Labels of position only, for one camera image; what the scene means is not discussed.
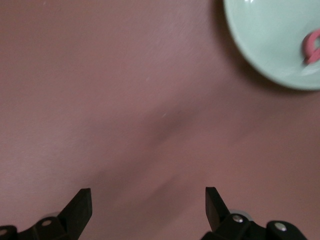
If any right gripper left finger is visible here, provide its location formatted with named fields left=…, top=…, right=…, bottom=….
left=0, top=188, right=93, bottom=240

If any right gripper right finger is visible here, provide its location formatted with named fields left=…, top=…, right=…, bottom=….
left=202, top=186, right=305, bottom=240

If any pink foam letter Q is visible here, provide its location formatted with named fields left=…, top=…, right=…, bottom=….
left=301, top=28, right=320, bottom=65

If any green plate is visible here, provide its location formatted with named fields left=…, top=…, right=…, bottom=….
left=223, top=0, right=320, bottom=91

